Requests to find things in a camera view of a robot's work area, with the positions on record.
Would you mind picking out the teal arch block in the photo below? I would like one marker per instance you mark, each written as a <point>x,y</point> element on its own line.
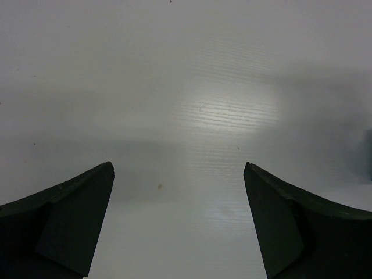
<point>368,152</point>

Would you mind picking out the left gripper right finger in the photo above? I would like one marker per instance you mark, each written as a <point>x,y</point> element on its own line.
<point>302,235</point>

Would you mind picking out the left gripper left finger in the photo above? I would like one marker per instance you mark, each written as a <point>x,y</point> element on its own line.
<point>54,233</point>

